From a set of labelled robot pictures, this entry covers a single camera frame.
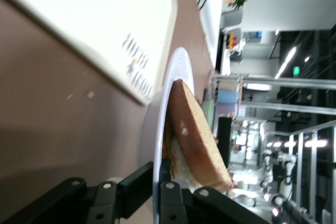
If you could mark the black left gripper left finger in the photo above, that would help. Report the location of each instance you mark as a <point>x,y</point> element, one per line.
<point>137,187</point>

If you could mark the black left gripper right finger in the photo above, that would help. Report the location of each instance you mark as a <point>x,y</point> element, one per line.
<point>165,171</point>

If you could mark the plain brown bread slice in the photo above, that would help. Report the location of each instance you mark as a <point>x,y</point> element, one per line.
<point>194,129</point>

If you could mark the lavender round plate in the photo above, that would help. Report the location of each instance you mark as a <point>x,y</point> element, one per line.
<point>181,64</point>

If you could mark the small bread crumb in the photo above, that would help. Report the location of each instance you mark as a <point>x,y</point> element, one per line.
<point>90,94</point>

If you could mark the white humanoid robot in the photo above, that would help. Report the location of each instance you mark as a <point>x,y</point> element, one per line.
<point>284,174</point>

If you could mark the cream bear print tray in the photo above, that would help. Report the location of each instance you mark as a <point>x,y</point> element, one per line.
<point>105,24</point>

